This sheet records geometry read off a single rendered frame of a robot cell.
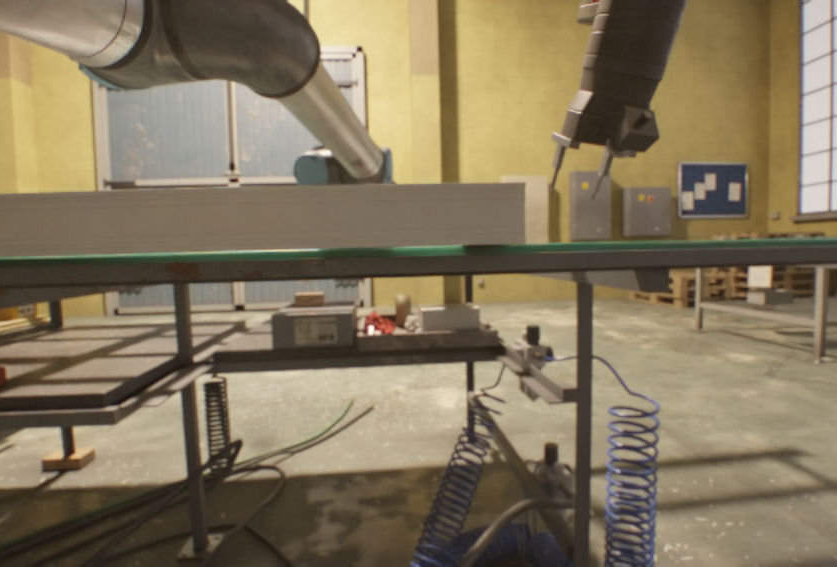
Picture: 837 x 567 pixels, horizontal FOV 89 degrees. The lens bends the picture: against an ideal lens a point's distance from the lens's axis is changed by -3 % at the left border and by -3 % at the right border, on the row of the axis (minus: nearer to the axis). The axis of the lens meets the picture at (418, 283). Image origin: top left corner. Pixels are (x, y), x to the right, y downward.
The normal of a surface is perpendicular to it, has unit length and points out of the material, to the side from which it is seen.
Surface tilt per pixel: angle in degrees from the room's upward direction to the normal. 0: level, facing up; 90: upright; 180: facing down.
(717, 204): 90
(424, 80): 90
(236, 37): 120
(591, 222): 90
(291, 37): 98
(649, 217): 90
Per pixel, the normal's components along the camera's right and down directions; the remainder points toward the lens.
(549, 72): 0.09, 0.07
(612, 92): 0.08, 0.59
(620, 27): -0.67, 0.25
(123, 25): 0.86, 0.50
